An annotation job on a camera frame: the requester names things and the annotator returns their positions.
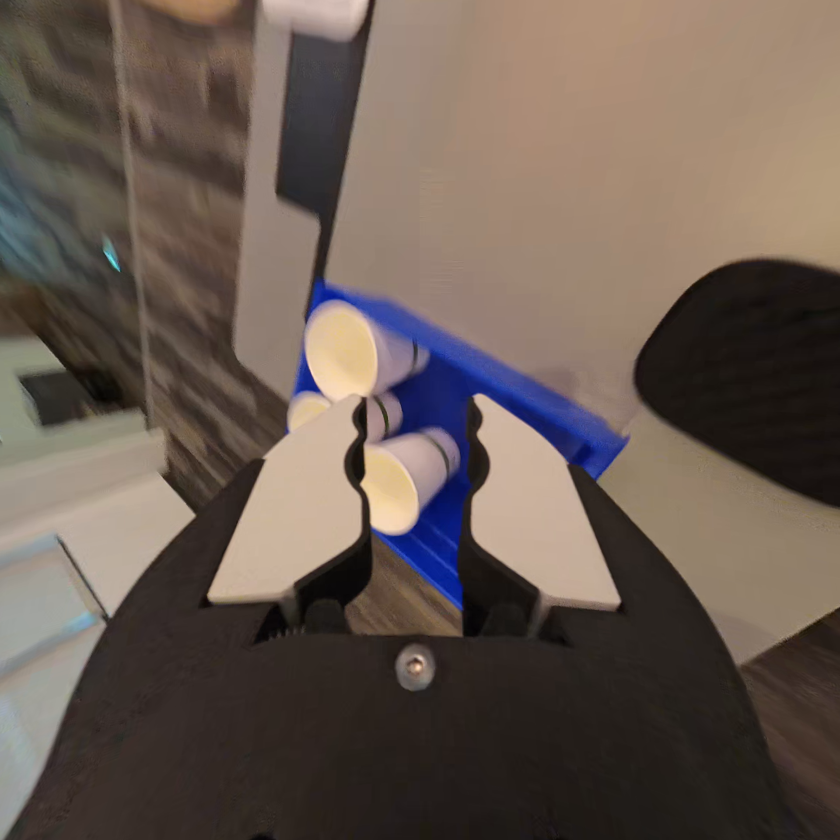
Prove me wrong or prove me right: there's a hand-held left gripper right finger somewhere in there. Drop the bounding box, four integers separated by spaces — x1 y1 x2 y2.
458 392 622 636

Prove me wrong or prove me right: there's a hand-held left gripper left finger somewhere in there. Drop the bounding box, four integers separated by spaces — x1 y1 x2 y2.
205 392 374 634

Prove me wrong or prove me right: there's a white paper cup green stripe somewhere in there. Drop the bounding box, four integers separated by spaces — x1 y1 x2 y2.
287 390 404 442
304 300 431 403
360 427 462 537

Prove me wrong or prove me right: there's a blue plastic bin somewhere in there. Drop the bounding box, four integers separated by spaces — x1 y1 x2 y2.
293 279 630 613

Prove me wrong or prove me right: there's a black quilted wrist pad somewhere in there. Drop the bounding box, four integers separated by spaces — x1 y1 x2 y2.
632 258 840 511

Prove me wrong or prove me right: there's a black desk strip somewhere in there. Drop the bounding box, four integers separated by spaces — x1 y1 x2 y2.
274 29 376 219

